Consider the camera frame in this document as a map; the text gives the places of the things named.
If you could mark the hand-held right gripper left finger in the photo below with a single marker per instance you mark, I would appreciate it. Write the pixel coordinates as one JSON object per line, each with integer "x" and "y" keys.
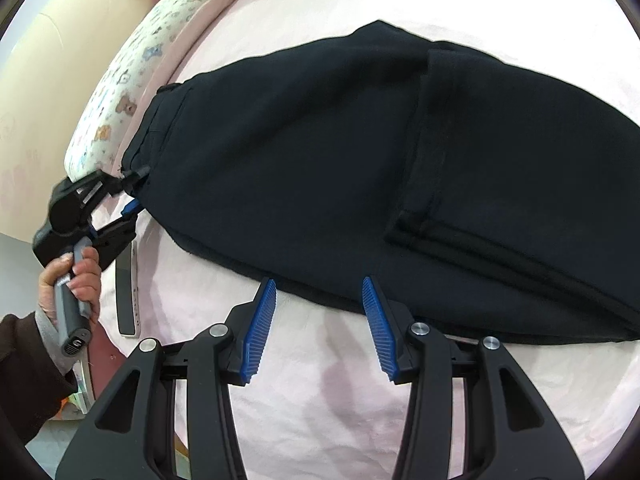
{"x": 257, "y": 330}

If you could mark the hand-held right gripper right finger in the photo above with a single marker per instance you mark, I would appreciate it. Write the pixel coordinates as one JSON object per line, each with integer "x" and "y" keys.
{"x": 380, "y": 330}

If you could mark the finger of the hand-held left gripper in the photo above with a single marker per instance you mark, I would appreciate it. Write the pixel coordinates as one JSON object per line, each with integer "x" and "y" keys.
{"x": 117, "y": 232}
{"x": 127, "y": 177}

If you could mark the black pants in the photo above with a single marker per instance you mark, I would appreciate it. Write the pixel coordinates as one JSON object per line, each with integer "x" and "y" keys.
{"x": 325, "y": 160}

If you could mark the person's left forearm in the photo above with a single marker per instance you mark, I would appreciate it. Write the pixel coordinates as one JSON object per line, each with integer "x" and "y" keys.
{"x": 25, "y": 370}

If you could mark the person's left hand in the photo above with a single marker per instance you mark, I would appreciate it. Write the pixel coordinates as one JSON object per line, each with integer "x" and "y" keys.
{"x": 90, "y": 280}

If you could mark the smartphone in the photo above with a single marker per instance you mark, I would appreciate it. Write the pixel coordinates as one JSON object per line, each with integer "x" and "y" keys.
{"x": 127, "y": 300}

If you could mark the bear print pillow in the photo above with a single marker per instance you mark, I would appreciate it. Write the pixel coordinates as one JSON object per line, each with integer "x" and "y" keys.
{"x": 125, "y": 85}

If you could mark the pink bed sheet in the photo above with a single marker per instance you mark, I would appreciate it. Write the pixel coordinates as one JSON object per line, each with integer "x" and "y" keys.
{"x": 320, "y": 410}

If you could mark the beige padded headboard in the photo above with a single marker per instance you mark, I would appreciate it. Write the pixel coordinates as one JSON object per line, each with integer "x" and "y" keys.
{"x": 40, "y": 110}

